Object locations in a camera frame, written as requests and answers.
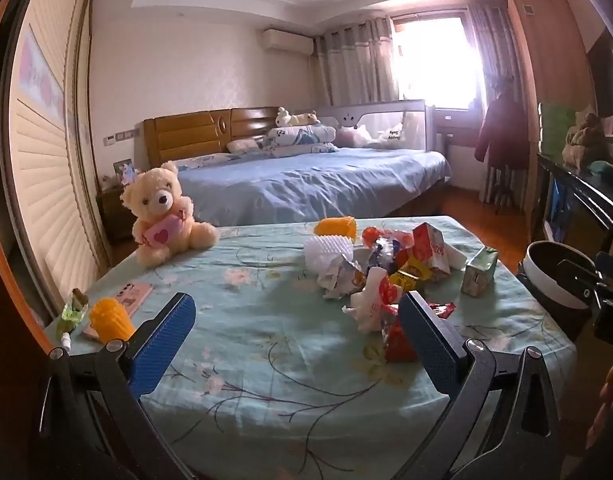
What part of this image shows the wall switch panel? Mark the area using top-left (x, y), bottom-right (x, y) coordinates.
top-left (104, 130), bottom-right (140, 147)

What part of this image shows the green floral cloth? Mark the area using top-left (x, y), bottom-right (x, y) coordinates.
top-left (44, 215), bottom-right (577, 480)

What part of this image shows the white sliding wardrobe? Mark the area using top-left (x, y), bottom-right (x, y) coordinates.
top-left (0, 0), bottom-right (112, 331)

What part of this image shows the wooden headboard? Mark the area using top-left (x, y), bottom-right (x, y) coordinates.
top-left (143, 106), bottom-right (287, 171)

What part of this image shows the dark red coat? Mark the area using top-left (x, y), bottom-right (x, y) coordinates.
top-left (473, 87), bottom-right (529, 168)

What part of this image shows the black white-rimmed trash bin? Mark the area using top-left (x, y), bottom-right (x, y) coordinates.
top-left (516, 241), bottom-right (598, 343)

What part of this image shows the red white carton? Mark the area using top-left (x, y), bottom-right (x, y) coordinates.
top-left (411, 222), bottom-right (454, 283)

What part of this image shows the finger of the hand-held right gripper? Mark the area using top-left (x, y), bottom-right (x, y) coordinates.
top-left (595, 252), bottom-right (613, 288)
top-left (557, 259), bottom-right (596, 302)

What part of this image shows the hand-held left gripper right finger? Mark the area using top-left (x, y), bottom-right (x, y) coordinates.
top-left (391, 291), bottom-right (587, 480)

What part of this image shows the wooden nightstand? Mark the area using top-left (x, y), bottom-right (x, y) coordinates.
top-left (96, 185), bottom-right (137, 246)

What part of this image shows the grey bed guard rail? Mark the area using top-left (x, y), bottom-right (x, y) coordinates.
top-left (319, 100), bottom-right (439, 153)

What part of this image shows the orange red clear wrapper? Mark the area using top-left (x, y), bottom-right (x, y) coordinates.
top-left (361, 226), bottom-right (387, 250)

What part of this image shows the white air conditioner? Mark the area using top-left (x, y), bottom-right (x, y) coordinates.
top-left (263, 29), bottom-right (314, 56)

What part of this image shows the black desk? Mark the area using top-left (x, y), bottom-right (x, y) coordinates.
top-left (531, 152), bottom-right (613, 271)

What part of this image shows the cream teddy bear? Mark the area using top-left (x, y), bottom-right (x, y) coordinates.
top-left (120, 161), bottom-right (220, 268)

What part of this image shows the bed with blue sheet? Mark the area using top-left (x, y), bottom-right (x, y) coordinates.
top-left (174, 147), bottom-right (452, 228)

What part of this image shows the grey striped curtain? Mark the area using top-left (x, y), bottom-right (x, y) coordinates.
top-left (469, 2), bottom-right (509, 111)
top-left (313, 16), bottom-right (399, 108)

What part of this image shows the panda print pillow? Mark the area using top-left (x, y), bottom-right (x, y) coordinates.
top-left (261, 125), bottom-right (339, 158)

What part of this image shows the green plastic wrapper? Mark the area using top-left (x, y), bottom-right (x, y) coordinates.
top-left (55, 287), bottom-right (90, 351)

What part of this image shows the white red plastic wrapper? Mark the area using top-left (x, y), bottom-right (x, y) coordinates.
top-left (342, 267), bottom-right (402, 333)

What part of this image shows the printed paper wrapper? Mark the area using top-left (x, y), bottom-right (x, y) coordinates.
top-left (319, 255), bottom-right (372, 301)

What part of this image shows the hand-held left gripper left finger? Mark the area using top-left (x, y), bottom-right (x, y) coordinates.
top-left (36, 291), bottom-right (197, 480)

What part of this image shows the white tissue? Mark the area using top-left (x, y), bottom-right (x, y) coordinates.
top-left (446, 244), bottom-right (469, 272)

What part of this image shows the white yellow plush toy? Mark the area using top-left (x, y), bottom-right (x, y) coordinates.
top-left (275, 106), bottom-right (321, 128)

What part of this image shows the bright window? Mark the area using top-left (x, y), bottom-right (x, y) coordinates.
top-left (391, 10), bottom-right (482, 111)

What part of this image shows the pink plush toy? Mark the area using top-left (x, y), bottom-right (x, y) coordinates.
top-left (336, 125), bottom-right (372, 148)

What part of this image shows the blue snack bag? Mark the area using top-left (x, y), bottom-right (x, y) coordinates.
top-left (369, 237), bottom-right (412, 271)

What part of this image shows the green white carton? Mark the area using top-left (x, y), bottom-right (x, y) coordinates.
top-left (461, 246), bottom-right (499, 297)

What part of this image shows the yellow red snack wrapper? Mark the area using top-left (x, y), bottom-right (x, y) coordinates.
top-left (389, 260), bottom-right (432, 291)

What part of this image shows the black television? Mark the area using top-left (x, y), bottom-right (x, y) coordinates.
top-left (586, 30), bottom-right (613, 118)

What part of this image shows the brown plush toy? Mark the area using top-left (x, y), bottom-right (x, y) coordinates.
top-left (561, 110), bottom-right (607, 166)

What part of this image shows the tall wooden cabinet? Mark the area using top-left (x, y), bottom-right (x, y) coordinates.
top-left (499, 0), bottom-right (602, 241)

